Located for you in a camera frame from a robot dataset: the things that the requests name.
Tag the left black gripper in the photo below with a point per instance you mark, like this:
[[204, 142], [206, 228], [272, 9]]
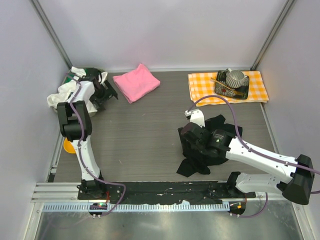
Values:
[[108, 91]]

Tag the white slotted cable duct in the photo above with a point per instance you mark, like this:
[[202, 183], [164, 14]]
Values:
[[95, 207]]

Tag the gold chopstick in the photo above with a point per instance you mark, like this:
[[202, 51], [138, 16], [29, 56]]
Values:
[[234, 91]]

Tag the black floral square plate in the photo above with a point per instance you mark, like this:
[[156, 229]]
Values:
[[220, 90]]

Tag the black t shirt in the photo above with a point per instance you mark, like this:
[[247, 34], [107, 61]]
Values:
[[221, 135]]

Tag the orange plastic bowl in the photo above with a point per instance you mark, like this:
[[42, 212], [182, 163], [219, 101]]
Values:
[[68, 147]]

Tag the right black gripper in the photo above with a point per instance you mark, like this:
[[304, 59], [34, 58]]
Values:
[[187, 141]]

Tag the white printed t shirt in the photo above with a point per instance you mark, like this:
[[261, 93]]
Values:
[[65, 90]]

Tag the orange checkered cloth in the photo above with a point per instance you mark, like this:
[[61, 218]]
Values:
[[200, 85]]

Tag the grey striped ceramic cup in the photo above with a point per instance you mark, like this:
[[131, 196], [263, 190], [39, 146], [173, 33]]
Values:
[[235, 78]]

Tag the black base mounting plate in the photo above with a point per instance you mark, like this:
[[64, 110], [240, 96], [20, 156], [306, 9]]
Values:
[[160, 192]]

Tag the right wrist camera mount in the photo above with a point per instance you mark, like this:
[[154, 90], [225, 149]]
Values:
[[195, 116]]

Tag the pink folded towel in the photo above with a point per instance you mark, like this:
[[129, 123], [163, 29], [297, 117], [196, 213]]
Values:
[[137, 83]]

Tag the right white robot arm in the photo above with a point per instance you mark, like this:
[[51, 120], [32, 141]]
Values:
[[284, 175]]

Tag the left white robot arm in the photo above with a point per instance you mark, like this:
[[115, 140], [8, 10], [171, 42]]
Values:
[[76, 126]]

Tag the green t shirt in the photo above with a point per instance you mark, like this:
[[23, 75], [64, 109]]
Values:
[[83, 74]]

